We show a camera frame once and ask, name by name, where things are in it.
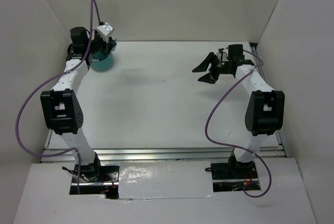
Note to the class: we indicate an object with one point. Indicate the teal round compartment container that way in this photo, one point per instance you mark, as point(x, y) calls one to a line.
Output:
point(101, 62)

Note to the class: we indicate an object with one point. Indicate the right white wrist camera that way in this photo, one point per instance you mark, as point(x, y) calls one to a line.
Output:
point(222, 54)

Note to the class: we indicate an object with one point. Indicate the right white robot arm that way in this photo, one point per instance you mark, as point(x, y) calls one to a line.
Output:
point(265, 109)

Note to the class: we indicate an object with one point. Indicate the aluminium front rail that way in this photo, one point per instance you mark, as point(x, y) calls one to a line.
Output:
point(165, 154)

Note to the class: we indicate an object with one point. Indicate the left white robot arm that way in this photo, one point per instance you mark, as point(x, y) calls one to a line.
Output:
point(61, 108)

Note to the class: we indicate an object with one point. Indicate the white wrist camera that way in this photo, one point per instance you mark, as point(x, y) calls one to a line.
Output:
point(105, 31)
point(222, 54)

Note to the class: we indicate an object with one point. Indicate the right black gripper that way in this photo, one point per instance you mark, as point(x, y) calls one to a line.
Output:
point(203, 66)

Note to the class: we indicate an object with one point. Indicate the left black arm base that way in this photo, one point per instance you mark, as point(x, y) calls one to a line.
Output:
point(95, 180)

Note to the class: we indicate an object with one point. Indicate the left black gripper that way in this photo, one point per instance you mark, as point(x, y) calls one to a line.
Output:
point(108, 46)

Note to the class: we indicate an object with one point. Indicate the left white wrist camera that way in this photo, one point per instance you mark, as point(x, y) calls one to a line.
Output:
point(105, 31)

